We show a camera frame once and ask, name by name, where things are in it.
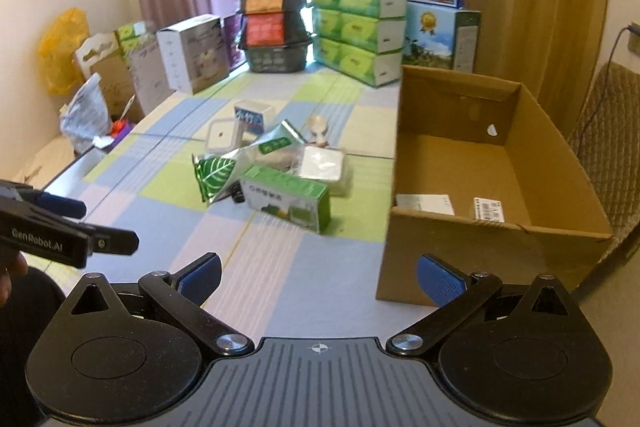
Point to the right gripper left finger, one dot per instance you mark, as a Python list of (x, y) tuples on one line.
[(177, 299)]

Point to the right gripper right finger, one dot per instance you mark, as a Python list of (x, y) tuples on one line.
[(458, 296)]

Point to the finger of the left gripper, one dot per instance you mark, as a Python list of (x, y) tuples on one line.
[(114, 241), (64, 207)]

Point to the green leaf foil pouch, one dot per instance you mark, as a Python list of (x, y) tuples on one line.
[(215, 174)]

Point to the green white medicine box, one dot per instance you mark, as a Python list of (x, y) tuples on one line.
[(302, 202)]

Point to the clear bag with white pad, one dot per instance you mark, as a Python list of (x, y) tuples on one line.
[(328, 166)]

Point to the white green mecobalamin box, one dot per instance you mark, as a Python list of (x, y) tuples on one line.
[(488, 210)]

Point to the white ointment box with bird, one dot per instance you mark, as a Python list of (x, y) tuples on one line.
[(430, 203)]

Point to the person's left hand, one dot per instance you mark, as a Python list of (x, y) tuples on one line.
[(16, 266)]

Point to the crumpled silver plastic bag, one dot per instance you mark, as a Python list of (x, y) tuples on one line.
[(86, 116)]

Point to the checked table cloth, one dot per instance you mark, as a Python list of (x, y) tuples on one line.
[(278, 279)]

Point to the brown cardboard box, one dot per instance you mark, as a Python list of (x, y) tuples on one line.
[(475, 136)]

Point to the white square night light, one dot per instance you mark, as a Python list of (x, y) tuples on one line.
[(224, 135)]

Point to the yellow plastic bag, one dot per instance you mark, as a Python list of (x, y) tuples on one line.
[(57, 67)]

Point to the brown cardboard piece with hole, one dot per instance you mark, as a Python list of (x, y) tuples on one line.
[(101, 54)]

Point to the blue white small box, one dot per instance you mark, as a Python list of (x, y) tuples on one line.
[(257, 116)]

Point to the white appliance box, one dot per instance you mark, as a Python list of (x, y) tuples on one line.
[(194, 53)]

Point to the quilted beige chair cover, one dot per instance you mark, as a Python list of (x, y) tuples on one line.
[(606, 142)]

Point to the beige plastic spoon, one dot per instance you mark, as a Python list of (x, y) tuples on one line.
[(318, 127)]

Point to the purple box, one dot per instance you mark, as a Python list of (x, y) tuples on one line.
[(231, 30)]

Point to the green blue milk box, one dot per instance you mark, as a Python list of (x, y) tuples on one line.
[(441, 37)]

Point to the black stacked food containers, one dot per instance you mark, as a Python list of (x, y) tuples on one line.
[(273, 36)]

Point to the green tissue pack stack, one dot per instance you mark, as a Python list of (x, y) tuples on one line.
[(362, 39)]

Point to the wall power socket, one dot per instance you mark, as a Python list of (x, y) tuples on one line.
[(633, 44)]

